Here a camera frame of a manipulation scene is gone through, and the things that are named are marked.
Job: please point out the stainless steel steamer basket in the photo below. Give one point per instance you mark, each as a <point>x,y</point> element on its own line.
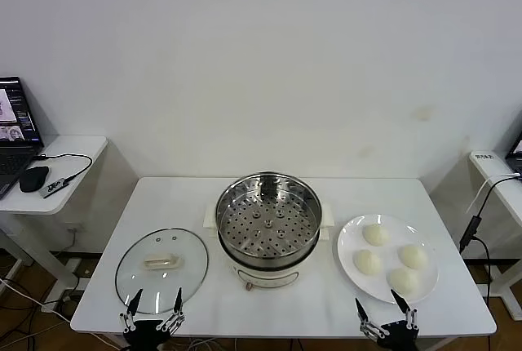
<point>293,212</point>

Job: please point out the black open laptop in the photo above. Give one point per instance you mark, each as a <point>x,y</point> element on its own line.
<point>16,155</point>

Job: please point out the small printed label sticker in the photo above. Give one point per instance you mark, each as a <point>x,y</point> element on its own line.
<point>484,156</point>

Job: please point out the round glass lid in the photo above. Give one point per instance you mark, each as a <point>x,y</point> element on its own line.
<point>191,253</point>

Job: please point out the white labelled side desk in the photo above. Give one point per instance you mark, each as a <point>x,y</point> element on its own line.
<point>505,200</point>

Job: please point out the white steamed baozi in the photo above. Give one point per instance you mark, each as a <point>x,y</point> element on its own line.
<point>412,255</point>
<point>376,235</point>
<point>368,262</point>
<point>404,278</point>

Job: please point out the white wall socket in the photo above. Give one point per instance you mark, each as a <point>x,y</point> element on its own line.
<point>75,228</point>

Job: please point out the dark laptop with blue screen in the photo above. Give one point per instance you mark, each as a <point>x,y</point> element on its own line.
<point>516,159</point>

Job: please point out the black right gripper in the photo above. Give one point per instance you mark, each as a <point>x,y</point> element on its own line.
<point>397,336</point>

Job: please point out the grey usb dongle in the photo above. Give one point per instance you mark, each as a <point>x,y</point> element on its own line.
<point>53,187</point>

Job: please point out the black computer mouse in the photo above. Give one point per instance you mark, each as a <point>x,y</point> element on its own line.
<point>34,179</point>

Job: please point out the white power strip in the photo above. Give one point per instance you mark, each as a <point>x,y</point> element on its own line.
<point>55,306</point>

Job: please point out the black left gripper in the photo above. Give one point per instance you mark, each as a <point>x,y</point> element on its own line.
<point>147,336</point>

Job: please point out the white round plate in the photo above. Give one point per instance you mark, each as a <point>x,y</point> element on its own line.
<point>350,245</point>

